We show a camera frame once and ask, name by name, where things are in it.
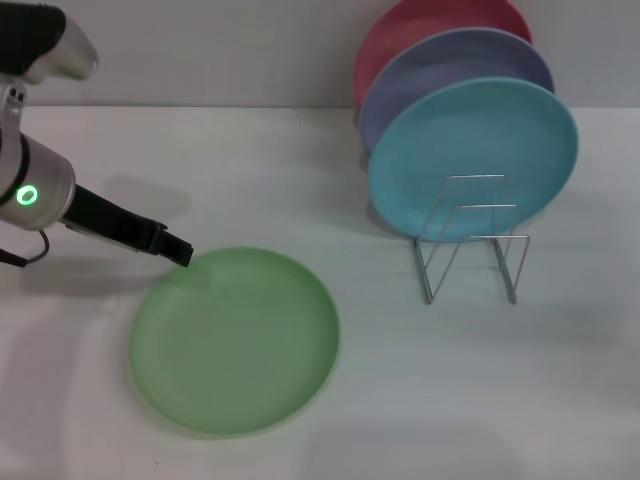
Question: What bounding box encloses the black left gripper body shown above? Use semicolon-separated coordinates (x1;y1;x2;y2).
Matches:
62;183;169;256

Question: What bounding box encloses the teal round plate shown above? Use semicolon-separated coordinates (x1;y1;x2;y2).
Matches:
367;76;580;241

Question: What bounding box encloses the silver wire plate rack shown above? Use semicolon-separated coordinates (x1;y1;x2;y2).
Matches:
412;173;531;305

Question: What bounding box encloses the purple round plate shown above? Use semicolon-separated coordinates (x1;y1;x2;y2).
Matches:
357;27;556;156

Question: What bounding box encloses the red round plate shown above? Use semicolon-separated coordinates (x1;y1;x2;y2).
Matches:
353;0;534;109

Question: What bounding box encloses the left arm cable with connector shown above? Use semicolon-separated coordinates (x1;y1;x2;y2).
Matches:
0;228;51;269

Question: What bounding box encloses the green round plate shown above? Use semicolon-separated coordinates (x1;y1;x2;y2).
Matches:
127;245;341;441

